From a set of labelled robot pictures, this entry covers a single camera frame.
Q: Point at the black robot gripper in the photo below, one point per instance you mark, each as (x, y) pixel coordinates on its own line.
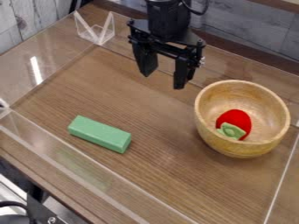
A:
(184, 44)

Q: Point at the red plush strawberry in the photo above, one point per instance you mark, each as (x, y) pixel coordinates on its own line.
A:
(234, 124)

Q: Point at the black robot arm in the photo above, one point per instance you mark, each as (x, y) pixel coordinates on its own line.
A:
(164, 34)

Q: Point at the wooden bowl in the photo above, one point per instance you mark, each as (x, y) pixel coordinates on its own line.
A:
(266, 109)

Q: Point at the green rectangular block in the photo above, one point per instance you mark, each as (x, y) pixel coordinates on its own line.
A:
(100, 134)

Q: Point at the black table clamp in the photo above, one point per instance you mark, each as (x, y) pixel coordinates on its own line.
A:
(42, 214)

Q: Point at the clear acrylic corner bracket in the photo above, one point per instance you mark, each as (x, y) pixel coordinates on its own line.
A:
(96, 34)

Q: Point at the clear acrylic tray wall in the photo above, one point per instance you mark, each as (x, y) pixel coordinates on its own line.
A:
(170, 179)

